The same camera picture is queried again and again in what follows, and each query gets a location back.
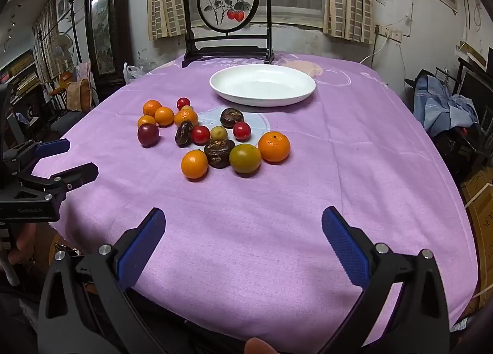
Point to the small yellow jujube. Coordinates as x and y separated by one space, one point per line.
187 108

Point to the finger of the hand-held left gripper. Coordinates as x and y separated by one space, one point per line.
77 175
52 147

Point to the dark red plum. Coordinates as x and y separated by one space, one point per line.
148 135

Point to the blue clothes pile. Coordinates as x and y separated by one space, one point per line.
443 107

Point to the red cherry tomato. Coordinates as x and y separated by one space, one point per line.
183 103
200 135
242 130

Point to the purple tablecloth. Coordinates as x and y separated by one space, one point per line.
246 223

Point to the green-orange mandarin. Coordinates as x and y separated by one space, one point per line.
245 158

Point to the round painted table screen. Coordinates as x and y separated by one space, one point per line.
227 44

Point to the white plastic bag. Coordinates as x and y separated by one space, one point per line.
133 73

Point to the black monitor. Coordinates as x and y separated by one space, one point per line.
475 86

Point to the standing fan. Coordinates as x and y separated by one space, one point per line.
62 48

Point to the brown cushion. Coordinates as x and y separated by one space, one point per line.
79 96

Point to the large orange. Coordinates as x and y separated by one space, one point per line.
274 146

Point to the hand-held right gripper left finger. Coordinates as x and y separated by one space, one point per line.
144 246

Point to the yellow-green jujube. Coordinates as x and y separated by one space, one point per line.
218 133

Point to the black hat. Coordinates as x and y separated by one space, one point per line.
414 82

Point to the white oval plate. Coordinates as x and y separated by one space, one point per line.
262 84

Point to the person's right hand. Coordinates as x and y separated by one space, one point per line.
260 347

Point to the black coat stand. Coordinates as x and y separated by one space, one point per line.
72 11

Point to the person's left hand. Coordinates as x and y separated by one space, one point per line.
22 242

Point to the medium orange mandarin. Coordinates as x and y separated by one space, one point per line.
186 118
194 164

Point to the wall socket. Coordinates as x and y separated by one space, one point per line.
387 33

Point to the small dark water chestnut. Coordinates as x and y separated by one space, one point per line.
184 133

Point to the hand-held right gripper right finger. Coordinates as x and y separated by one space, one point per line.
344 248

